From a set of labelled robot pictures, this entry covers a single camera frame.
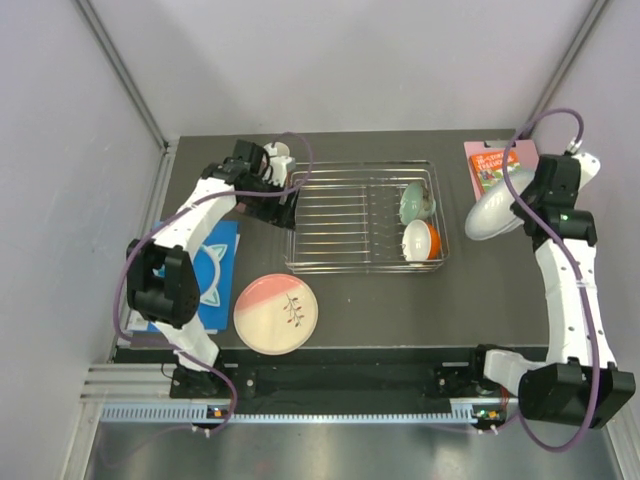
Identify pink and cream plate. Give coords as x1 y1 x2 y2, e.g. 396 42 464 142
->
233 274 319 356

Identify pale green ceramic bowl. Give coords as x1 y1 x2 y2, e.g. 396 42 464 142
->
399 181 436 226

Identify white and orange bowl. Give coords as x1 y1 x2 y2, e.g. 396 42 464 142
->
402 219 442 262

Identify orange ceramic mug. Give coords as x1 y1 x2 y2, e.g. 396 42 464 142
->
264 141 290 157

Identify pink clipboard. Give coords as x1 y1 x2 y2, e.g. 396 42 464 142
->
464 140 538 199

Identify metal wire dish rack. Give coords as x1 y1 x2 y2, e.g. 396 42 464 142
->
284 160 449 274

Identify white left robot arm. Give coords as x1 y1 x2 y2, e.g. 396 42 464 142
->
126 140 299 397

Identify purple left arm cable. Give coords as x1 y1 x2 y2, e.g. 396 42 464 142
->
113 130 315 441

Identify blue clip file folder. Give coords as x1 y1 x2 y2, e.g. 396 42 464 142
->
132 219 241 335

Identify white speckled plate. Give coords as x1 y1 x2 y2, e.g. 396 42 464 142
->
465 179 524 241

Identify orange paperback book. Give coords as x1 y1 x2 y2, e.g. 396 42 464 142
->
469 151 504 194

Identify teal cat-ear headphones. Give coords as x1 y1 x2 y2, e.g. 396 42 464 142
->
199 244 228 307

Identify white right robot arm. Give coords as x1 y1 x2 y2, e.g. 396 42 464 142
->
466 153 636 429

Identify grey cable duct rail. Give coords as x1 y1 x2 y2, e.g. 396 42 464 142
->
99 402 504 425

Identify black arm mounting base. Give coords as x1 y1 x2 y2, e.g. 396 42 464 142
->
112 344 556 416

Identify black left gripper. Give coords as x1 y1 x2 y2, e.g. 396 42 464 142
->
242 174 299 231

